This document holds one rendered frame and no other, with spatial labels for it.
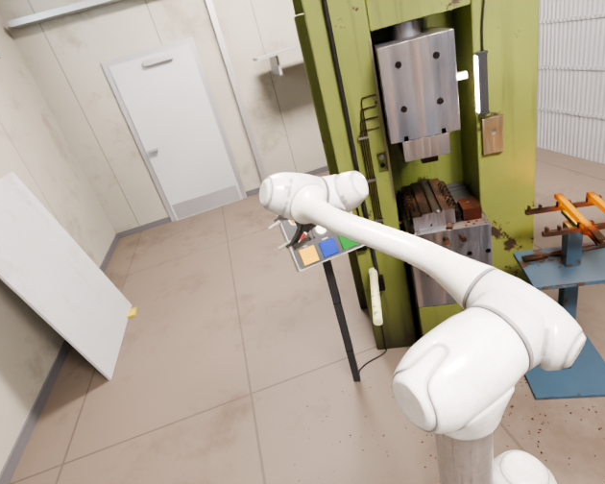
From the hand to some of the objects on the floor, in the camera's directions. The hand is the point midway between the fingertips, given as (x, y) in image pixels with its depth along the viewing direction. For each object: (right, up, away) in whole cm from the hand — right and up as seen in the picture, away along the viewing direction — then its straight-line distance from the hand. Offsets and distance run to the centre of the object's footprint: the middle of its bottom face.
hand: (280, 234), depth 135 cm
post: (+41, -86, +107) cm, 143 cm away
